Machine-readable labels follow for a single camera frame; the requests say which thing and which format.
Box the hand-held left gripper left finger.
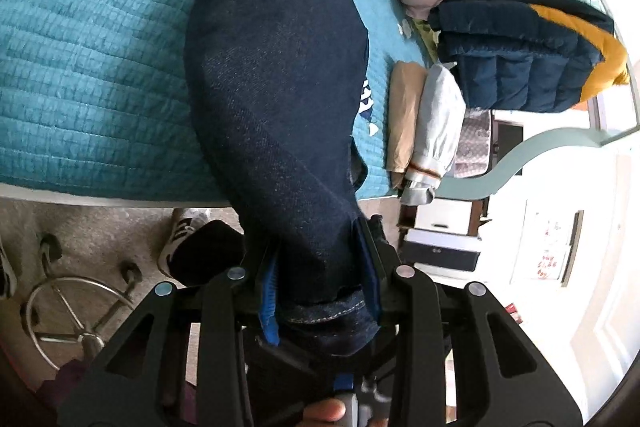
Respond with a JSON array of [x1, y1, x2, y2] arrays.
[[55, 252, 282, 427]]

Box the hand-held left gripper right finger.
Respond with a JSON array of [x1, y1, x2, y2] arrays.
[[352, 214, 586, 427]]

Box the dark denim jacket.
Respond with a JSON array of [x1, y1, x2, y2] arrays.
[[184, 0, 383, 355]]

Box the person's left hand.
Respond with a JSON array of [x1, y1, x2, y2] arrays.
[[302, 398, 347, 427]]

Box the person's dark trouser leg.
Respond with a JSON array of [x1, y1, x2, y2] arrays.
[[170, 219, 251, 288]]

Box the black appliance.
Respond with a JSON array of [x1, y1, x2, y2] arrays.
[[400, 229, 483, 273]]

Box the white drawer box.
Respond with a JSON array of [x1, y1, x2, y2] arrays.
[[415, 199, 476, 235]]

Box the white black sneaker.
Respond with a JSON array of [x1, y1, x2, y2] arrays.
[[157, 208, 213, 278]]

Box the folded beige garment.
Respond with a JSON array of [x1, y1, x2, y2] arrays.
[[386, 62, 431, 188]]

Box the pink floral table cloth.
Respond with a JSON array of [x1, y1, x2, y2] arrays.
[[452, 109, 493, 180]]

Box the folded light blue pants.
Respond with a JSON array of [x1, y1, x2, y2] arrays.
[[400, 64, 467, 206]]

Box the chrome swivel chair base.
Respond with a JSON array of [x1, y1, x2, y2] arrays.
[[20, 232, 143, 373]]

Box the navy yellow puffer jacket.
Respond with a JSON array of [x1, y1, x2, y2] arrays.
[[427, 0, 631, 114]]

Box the teal quilted bed sheet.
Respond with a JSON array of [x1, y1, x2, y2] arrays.
[[0, 0, 436, 202]]

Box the white wall calendar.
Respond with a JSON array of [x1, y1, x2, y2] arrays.
[[510, 199, 585, 288]]

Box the mint green bed frame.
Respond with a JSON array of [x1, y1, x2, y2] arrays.
[[435, 127, 640, 200]]

